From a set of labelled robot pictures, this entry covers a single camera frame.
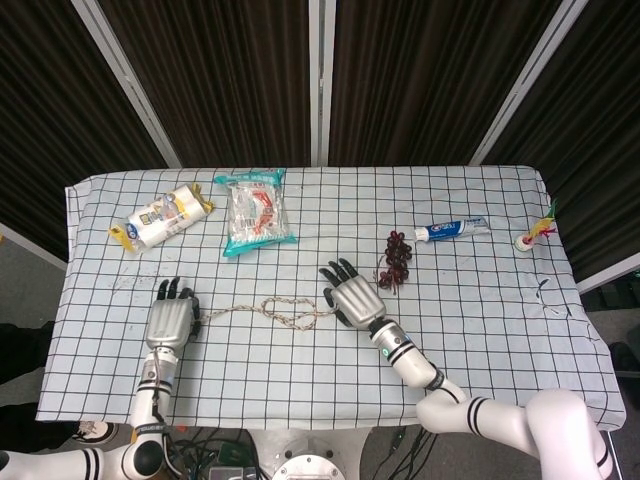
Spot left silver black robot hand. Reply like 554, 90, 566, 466
144, 275, 204, 351

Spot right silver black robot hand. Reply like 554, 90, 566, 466
318, 258, 387, 330

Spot beige braided rope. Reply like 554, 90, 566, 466
199, 295, 341, 331

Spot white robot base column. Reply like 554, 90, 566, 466
249, 428, 374, 480

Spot dark red grape bunch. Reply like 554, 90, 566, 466
372, 229, 415, 294

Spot white yellow snack pack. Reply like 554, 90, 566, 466
108, 182, 215, 254

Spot white black checkered tablecloth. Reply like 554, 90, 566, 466
35, 164, 629, 432

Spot blue white toothpaste tube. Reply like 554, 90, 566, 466
412, 216, 489, 243

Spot teal cotton swab bag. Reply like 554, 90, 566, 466
213, 167, 299, 259

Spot white black sneaker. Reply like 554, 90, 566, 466
69, 419, 120, 447

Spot green circuit board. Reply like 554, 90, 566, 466
218, 442, 246, 464

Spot dark trouser leg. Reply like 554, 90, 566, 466
0, 322, 81, 454

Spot grey electronics box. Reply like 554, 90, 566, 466
207, 464, 259, 480

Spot colourful feather shuttlecock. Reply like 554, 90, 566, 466
514, 198, 559, 254

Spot black floor cable bundle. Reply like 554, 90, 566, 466
374, 425, 435, 480
164, 424, 261, 480

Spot dark partition screen white frame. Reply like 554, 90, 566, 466
97, 0, 321, 169
0, 0, 182, 271
469, 0, 640, 294
319, 0, 589, 166

